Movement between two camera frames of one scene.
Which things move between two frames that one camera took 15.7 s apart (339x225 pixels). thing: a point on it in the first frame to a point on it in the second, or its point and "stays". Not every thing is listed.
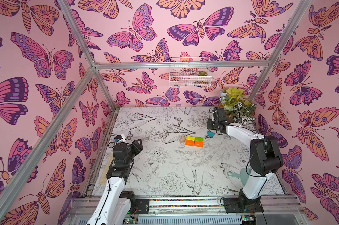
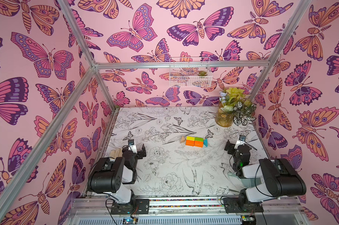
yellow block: (190, 138) stays
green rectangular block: (199, 139) stays
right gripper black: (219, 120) to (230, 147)
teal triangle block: (210, 134) to (205, 142)
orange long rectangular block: (198, 144) stays
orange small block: (188, 142) stays
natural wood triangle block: (182, 139) stays
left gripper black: (135, 147) to (143, 153)
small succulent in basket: (202, 73) stays
